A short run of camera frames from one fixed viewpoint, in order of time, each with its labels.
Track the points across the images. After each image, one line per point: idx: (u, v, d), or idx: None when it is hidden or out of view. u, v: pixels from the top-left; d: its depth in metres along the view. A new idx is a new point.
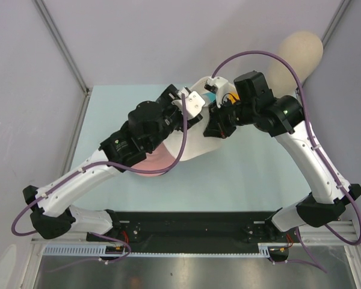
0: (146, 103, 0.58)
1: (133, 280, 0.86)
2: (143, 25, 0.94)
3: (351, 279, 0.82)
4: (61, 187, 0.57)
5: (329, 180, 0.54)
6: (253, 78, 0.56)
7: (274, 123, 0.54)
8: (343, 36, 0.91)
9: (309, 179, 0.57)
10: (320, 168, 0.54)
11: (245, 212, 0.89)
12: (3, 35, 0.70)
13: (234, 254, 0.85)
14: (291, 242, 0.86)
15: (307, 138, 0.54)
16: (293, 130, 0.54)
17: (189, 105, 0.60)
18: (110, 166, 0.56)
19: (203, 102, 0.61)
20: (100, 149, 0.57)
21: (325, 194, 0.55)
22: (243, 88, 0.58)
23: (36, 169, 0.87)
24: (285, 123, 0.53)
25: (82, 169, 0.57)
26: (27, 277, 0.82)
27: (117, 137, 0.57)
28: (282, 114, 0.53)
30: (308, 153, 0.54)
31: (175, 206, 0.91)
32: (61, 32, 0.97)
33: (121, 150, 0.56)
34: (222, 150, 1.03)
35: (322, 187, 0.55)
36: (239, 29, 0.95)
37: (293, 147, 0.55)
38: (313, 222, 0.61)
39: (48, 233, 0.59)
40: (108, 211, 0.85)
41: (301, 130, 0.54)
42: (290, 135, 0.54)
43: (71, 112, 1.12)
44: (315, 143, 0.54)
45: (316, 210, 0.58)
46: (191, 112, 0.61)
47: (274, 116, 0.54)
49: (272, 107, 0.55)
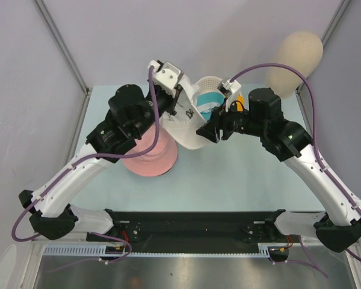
0: (126, 87, 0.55)
1: (133, 280, 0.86)
2: (144, 25, 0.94)
3: (351, 279, 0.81)
4: (54, 187, 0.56)
5: (343, 202, 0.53)
6: (269, 102, 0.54)
7: (280, 148, 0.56)
8: (343, 36, 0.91)
9: (323, 201, 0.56)
10: (332, 189, 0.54)
11: (245, 212, 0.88)
12: (3, 35, 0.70)
13: (234, 254, 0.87)
14: (291, 242, 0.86)
15: (315, 161, 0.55)
16: (299, 153, 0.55)
17: (160, 77, 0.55)
18: (99, 158, 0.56)
19: (177, 71, 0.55)
20: (87, 142, 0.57)
21: (340, 216, 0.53)
22: (259, 108, 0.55)
23: (36, 169, 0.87)
24: (291, 149, 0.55)
25: (72, 166, 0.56)
26: (27, 278, 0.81)
27: (103, 128, 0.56)
28: (287, 139, 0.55)
30: (317, 176, 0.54)
31: (174, 206, 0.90)
32: (61, 33, 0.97)
33: (109, 140, 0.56)
34: (221, 150, 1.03)
35: (336, 209, 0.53)
36: (239, 29, 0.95)
37: (301, 170, 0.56)
38: (333, 247, 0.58)
39: (52, 233, 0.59)
40: (108, 211, 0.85)
41: (308, 154, 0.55)
42: (298, 159, 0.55)
43: (71, 112, 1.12)
44: (323, 165, 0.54)
45: (334, 233, 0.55)
46: (165, 85, 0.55)
47: (280, 142, 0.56)
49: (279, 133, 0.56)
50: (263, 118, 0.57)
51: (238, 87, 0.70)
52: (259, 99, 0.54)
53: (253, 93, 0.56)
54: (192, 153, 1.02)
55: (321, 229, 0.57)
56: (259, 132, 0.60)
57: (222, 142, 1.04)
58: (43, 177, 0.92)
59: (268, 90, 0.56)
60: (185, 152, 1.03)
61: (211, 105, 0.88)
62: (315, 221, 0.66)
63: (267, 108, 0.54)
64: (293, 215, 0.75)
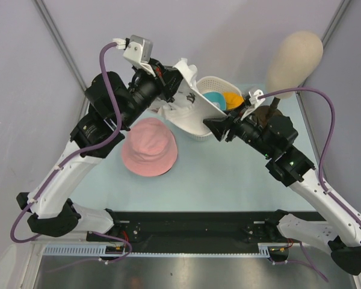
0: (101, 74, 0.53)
1: (133, 280, 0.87)
2: (143, 25, 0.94)
3: (352, 279, 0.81)
4: (46, 189, 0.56)
5: (350, 223, 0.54)
6: (288, 136, 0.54)
7: (284, 174, 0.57)
8: (344, 36, 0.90)
9: (332, 223, 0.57)
10: (338, 211, 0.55)
11: (245, 212, 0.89)
12: (3, 37, 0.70)
13: (234, 254, 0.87)
14: (291, 242, 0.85)
15: (318, 184, 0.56)
16: (302, 179, 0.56)
17: (127, 53, 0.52)
18: (85, 156, 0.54)
19: (141, 42, 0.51)
20: (71, 140, 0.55)
21: (350, 237, 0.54)
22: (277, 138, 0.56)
23: (35, 169, 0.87)
24: (295, 175, 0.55)
25: (59, 167, 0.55)
26: (27, 277, 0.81)
27: (85, 123, 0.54)
28: (289, 165, 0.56)
30: (322, 198, 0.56)
31: (174, 206, 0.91)
32: (61, 32, 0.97)
33: (92, 135, 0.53)
34: (221, 150, 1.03)
35: (345, 230, 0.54)
36: (239, 29, 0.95)
37: (305, 193, 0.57)
38: (349, 270, 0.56)
39: (55, 232, 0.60)
40: (108, 211, 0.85)
41: (310, 177, 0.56)
42: (299, 183, 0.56)
43: (71, 111, 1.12)
44: (327, 187, 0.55)
45: (345, 254, 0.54)
46: (133, 60, 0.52)
47: (284, 170, 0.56)
49: (283, 161, 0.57)
50: (275, 146, 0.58)
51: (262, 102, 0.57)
52: (280, 131, 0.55)
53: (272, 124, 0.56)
54: (192, 153, 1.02)
55: (336, 251, 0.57)
56: (265, 150, 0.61)
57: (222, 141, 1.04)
58: (43, 177, 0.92)
59: (288, 121, 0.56)
60: (185, 152, 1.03)
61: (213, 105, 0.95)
62: (328, 238, 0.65)
63: (284, 142, 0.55)
64: (300, 221, 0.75)
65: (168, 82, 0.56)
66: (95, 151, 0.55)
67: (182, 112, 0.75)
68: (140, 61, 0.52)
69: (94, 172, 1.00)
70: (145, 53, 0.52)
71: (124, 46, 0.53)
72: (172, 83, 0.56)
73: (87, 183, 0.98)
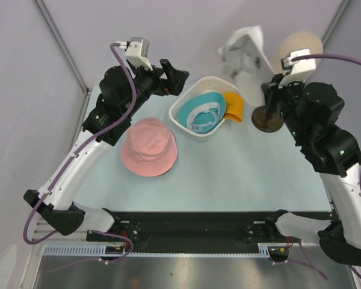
0: (113, 68, 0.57)
1: (133, 280, 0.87)
2: (143, 26, 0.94)
3: (351, 279, 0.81)
4: (61, 179, 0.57)
5: None
6: (330, 105, 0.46)
7: (325, 160, 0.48)
8: (343, 36, 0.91)
9: (345, 221, 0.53)
10: None
11: (246, 211, 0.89)
12: (2, 36, 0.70)
13: (234, 254, 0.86)
14: (291, 242, 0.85)
15: (357, 183, 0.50)
16: (345, 174, 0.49)
17: (129, 51, 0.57)
18: (100, 141, 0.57)
19: (141, 40, 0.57)
20: (84, 129, 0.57)
21: None
22: (316, 109, 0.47)
23: (35, 169, 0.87)
24: (336, 161, 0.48)
25: (74, 154, 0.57)
26: (26, 278, 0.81)
27: (98, 113, 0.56)
28: (337, 151, 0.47)
30: (355, 197, 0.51)
31: (174, 206, 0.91)
32: (61, 32, 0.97)
33: (106, 123, 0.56)
34: (221, 150, 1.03)
35: (360, 233, 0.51)
36: (239, 29, 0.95)
37: (340, 188, 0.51)
38: (334, 259, 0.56)
39: (64, 228, 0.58)
40: (106, 210, 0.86)
41: (353, 174, 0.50)
42: (342, 176, 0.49)
43: (72, 111, 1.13)
44: None
45: (341, 248, 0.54)
46: (134, 57, 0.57)
47: (326, 154, 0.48)
49: (322, 142, 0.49)
50: (314, 121, 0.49)
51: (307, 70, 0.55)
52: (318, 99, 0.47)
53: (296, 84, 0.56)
54: (192, 153, 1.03)
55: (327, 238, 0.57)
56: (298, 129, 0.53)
57: (221, 141, 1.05)
58: (43, 177, 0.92)
59: (330, 90, 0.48)
60: (185, 151, 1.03)
61: (211, 105, 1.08)
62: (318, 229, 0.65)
63: (325, 112, 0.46)
64: (297, 217, 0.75)
65: (174, 80, 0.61)
66: (109, 137, 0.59)
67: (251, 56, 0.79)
68: (140, 56, 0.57)
69: (94, 171, 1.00)
70: (144, 50, 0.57)
71: (126, 47, 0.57)
72: (177, 83, 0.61)
73: (87, 183, 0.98)
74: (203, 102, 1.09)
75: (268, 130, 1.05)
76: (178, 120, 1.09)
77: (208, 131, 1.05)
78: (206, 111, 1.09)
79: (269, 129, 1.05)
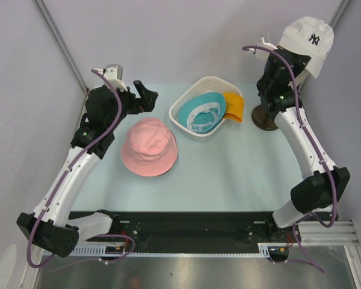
0: (94, 90, 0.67)
1: (133, 280, 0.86)
2: (143, 25, 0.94)
3: (351, 279, 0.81)
4: (56, 194, 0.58)
5: (311, 155, 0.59)
6: (280, 65, 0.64)
7: (271, 105, 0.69)
8: (339, 38, 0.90)
9: (298, 157, 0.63)
10: (305, 142, 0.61)
11: (245, 212, 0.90)
12: (3, 37, 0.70)
13: (234, 254, 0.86)
14: (291, 242, 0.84)
15: (296, 119, 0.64)
16: (285, 110, 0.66)
17: (107, 74, 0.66)
18: (91, 153, 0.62)
19: (115, 65, 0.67)
20: (73, 147, 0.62)
21: (308, 167, 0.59)
22: (272, 65, 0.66)
23: (36, 169, 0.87)
24: (278, 106, 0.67)
25: (68, 168, 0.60)
26: (26, 278, 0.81)
27: (85, 130, 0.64)
28: (278, 99, 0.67)
30: (296, 129, 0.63)
31: (172, 206, 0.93)
32: (61, 32, 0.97)
33: (93, 137, 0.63)
34: (221, 149, 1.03)
35: (305, 161, 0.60)
36: (239, 29, 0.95)
37: (284, 126, 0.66)
38: (299, 208, 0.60)
39: (63, 248, 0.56)
40: (103, 211, 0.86)
41: (292, 113, 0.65)
42: (281, 114, 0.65)
43: (72, 111, 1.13)
44: (302, 122, 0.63)
45: (299, 188, 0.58)
46: (111, 79, 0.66)
47: (272, 102, 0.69)
49: (274, 94, 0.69)
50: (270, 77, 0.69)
51: (274, 47, 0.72)
52: (276, 59, 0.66)
53: (295, 57, 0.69)
54: (192, 152, 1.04)
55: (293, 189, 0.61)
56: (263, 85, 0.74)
57: (221, 141, 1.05)
58: (42, 177, 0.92)
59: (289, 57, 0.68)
60: (185, 151, 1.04)
61: (211, 104, 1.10)
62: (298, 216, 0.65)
63: (277, 69, 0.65)
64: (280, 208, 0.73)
65: (147, 97, 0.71)
66: (99, 150, 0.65)
67: (307, 33, 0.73)
68: (117, 77, 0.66)
69: (95, 172, 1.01)
70: (119, 73, 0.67)
71: (103, 72, 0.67)
72: (149, 100, 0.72)
73: (86, 183, 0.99)
74: (203, 102, 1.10)
75: (269, 129, 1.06)
76: (178, 120, 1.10)
77: (208, 131, 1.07)
78: (206, 111, 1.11)
79: (269, 127, 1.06)
